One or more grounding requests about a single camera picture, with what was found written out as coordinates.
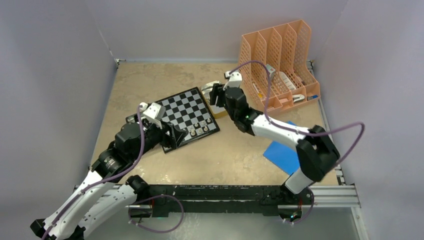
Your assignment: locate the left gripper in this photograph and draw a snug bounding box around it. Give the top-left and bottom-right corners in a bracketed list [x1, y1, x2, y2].
[130, 117, 188, 161]

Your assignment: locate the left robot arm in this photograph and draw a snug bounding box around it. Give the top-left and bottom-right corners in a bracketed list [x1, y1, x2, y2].
[30, 119, 188, 240]

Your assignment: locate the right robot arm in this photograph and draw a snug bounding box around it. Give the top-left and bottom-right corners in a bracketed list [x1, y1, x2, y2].
[209, 83, 340, 204]

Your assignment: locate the yellow tray of white pieces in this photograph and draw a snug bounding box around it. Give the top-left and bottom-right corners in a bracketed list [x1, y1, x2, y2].
[200, 80, 228, 119]

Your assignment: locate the silver tray of black pieces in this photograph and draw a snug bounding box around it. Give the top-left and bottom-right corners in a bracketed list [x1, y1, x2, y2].
[125, 113, 146, 125]

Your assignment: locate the black and white chessboard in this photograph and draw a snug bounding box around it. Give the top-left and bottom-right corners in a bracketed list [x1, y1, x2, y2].
[156, 87, 220, 147]

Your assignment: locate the white stapler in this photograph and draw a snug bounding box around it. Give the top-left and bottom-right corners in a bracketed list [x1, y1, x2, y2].
[292, 94, 306, 104]

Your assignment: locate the orange file organizer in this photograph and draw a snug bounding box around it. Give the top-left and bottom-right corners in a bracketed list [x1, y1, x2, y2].
[238, 19, 321, 116]

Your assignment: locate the blue flat sheet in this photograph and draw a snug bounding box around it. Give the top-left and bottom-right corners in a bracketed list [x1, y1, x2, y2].
[262, 140, 300, 175]

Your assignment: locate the black base bar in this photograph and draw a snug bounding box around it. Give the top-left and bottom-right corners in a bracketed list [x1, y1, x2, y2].
[130, 183, 314, 220]

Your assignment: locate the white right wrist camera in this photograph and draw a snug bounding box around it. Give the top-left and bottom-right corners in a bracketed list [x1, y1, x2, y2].
[223, 71, 243, 90]

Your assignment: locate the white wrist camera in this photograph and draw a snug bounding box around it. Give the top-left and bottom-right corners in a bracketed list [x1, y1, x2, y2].
[139, 102, 166, 129]
[223, 71, 243, 90]

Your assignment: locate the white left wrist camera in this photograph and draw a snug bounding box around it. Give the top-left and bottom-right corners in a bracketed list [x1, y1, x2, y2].
[139, 102, 166, 129]

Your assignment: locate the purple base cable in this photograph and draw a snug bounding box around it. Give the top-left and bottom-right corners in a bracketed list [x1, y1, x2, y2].
[128, 193, 185, 233]

